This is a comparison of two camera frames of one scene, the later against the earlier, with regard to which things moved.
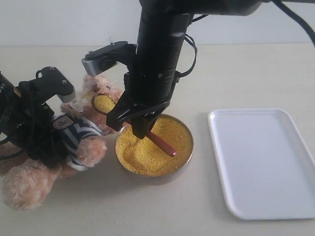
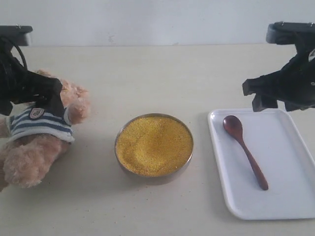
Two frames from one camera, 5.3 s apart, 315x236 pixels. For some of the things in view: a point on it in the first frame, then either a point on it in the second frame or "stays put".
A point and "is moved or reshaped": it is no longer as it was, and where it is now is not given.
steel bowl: x=143 y=158 stays put
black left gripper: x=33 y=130 -> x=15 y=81
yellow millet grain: x=141 y=157 stays put
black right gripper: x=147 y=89 -> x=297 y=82
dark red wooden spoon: x=103 y=103 -> x=234 y=125
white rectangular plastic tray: x=266 y=167 stays put
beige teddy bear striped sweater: x=26 y=185 is moved or reshaped
